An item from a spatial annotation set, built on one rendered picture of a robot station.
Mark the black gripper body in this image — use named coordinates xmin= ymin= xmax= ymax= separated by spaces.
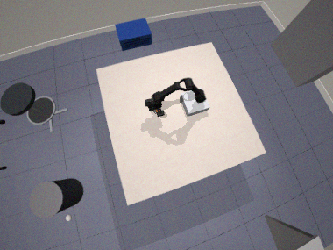
xmin=155 ymin=104 xmax=165 ymax=117

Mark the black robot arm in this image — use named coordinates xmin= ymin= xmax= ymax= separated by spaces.
xmin=145 ymin=77 xmax=207 ymax=111

